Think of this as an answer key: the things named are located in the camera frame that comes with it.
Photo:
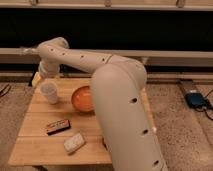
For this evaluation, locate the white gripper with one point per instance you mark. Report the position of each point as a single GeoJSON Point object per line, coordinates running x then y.
{"type": "Point", "coordinates": [48, 70]}

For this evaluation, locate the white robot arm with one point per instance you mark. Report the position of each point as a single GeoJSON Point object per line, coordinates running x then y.
{"type": "Point", "coordinates": [115, 85]}

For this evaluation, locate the orange bowl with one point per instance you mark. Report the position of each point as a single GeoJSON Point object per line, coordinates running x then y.
{"type": "Point", "coordinates": [81, 99]}

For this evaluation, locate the wooden table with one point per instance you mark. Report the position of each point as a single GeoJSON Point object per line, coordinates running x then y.
{"type": "Point", "coordinates": [40, 141]}

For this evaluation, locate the blue box device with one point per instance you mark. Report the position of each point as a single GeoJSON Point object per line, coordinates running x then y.
{"type": "Point", "coordinates": [196, 100]}

